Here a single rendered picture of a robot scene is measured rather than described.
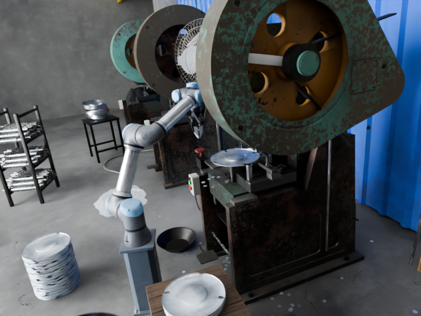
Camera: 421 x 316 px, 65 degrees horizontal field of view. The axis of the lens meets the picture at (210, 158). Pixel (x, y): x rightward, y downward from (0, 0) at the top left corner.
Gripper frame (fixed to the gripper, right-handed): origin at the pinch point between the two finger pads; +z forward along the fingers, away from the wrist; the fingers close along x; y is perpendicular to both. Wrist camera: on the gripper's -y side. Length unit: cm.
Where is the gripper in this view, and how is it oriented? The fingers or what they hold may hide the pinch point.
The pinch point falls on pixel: (199, 136)
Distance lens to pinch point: 222.4
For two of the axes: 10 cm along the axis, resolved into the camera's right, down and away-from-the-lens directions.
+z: 1.0, 9.3, 3.5
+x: -9.3, 2.1, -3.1
